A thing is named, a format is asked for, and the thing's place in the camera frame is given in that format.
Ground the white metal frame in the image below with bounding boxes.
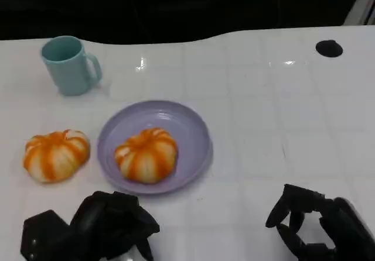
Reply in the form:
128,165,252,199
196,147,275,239
342,0,375,26

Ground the black round table grommet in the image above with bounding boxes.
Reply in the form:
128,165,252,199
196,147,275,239
315,39,343,58

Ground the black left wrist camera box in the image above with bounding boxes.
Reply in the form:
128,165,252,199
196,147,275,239
19,210,74,261

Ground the lilac plate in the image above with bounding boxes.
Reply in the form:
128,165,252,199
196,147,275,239
96,99,214,196

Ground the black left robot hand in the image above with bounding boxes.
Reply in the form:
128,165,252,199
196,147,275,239
70,190,161,261

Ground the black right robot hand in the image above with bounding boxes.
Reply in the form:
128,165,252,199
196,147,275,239
265,184,375,261

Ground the pale green mug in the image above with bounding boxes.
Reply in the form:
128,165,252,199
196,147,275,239
40,35,103,97

